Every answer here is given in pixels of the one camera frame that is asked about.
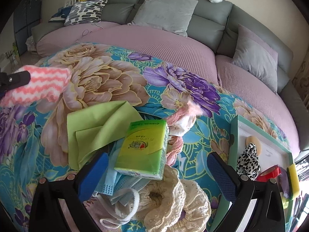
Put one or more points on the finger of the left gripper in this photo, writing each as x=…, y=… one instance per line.
x=14, y=80

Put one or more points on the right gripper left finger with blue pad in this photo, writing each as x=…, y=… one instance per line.
x=90, y=175

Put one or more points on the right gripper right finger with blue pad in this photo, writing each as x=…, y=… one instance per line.
x=224, y=175

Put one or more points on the pink white striped fuzzy sock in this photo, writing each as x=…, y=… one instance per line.
x=45, y=83

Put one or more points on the light green cloth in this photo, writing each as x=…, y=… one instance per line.
x=95, y=127

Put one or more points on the green tissue pack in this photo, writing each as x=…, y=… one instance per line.
x=143, y=152

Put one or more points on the black white spotted scrunchie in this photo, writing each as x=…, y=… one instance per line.
x=248, y=162

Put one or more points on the blue face mask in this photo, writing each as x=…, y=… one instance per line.
x=112, y=181

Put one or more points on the red tape roll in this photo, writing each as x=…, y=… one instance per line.
x=270, y=173

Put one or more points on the beige round powder puff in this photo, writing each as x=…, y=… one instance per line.
x=256, y=142

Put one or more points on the teal white storage box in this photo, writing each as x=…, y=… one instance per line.
x=272, y=151

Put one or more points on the cream lace scrunchie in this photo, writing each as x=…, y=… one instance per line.
x=173, y=204

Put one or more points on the purple sponge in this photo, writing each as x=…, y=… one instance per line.
x=284, y=185

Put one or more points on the floral teal blanket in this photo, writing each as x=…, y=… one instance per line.
x=34, y=140

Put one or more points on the yellow sponge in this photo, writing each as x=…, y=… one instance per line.
x=293, y=181

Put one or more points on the dark cabinet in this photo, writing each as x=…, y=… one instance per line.
x=26, y=16

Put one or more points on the pink white scrunchie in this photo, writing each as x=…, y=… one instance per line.
x=179, y=124

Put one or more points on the dark blue cushion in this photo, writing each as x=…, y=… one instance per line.
x=61, y=15

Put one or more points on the black white patterned cushion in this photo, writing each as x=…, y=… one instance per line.
x=85, y=12

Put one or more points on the grey pink right cushion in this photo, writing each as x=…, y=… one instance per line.
x=256, y=57

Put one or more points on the patterned curtain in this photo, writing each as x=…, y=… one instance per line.
x=301, y=82

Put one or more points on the pink sofa seat cover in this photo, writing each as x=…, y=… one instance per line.
x=184, y=52

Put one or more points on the grey sofa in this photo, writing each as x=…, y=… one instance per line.
x=215, y=27

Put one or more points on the grey middle cushion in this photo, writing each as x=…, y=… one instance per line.
x=169, y=15

